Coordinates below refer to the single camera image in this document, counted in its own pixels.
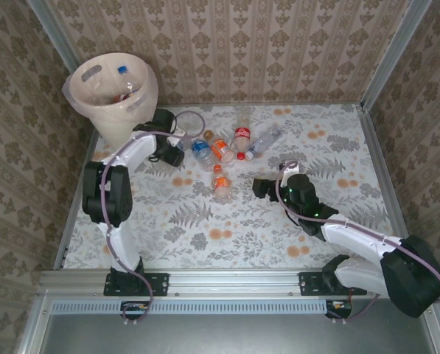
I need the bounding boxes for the clear unlabelled bottle white cap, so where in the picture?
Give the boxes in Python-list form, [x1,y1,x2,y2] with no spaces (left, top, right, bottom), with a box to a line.
[245,124,282,159]

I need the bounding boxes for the black connector with coloured wires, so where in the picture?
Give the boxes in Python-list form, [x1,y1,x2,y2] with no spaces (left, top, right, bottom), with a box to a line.
[325,297,354,320]
[122,301,150,315]

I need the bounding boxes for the red label cola bottle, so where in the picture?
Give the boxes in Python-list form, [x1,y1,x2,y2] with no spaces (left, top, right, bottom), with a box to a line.
[233,106,253,161]

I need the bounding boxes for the aluminium lower frame bar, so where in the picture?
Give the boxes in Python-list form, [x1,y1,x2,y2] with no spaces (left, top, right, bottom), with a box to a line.
[16,294,53,354]

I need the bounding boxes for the long aluminium mounting rail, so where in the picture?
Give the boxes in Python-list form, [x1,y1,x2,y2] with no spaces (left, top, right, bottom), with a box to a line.
[37,268,436,298]

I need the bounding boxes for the ribbed water bottle blue label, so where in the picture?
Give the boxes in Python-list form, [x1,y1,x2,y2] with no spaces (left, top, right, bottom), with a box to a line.
[190,137,216,173]

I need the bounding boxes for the grey metal plate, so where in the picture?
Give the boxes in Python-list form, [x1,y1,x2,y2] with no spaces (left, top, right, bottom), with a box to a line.
[38,313,430,354]

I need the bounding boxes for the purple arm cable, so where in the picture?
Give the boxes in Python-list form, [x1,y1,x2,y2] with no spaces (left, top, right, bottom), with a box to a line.
[274,160,440,322]
[99,110,206,327]

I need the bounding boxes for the blue yellow label bottle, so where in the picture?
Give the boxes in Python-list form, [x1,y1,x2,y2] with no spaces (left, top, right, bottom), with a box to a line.
[116,65,133,93]

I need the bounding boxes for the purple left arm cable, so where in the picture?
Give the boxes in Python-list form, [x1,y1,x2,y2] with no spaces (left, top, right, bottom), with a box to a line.
[99,110,206,327]

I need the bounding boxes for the aluminium frame post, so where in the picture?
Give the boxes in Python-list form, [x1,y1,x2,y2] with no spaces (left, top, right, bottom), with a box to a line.
[26,0,83,74]
[360,0,434,111]

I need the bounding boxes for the aluminium table side rail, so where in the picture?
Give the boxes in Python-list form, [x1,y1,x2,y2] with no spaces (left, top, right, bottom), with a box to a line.
[52,128,99,270]
[355,104,420,268]

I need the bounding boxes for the orange label bottle brown cap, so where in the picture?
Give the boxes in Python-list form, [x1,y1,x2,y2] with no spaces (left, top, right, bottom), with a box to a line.
[203,129,236,164]

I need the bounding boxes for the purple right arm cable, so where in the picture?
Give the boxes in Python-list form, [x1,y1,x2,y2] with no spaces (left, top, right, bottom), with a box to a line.
[274,160,440,322]

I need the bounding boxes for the white plastic bin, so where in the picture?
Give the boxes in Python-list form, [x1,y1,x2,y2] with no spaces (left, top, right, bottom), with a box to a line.
[61,51,161,149]

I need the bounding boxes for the grey slotted cable duct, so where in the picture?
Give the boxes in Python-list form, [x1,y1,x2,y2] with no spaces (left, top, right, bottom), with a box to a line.
[49,298,333,316]

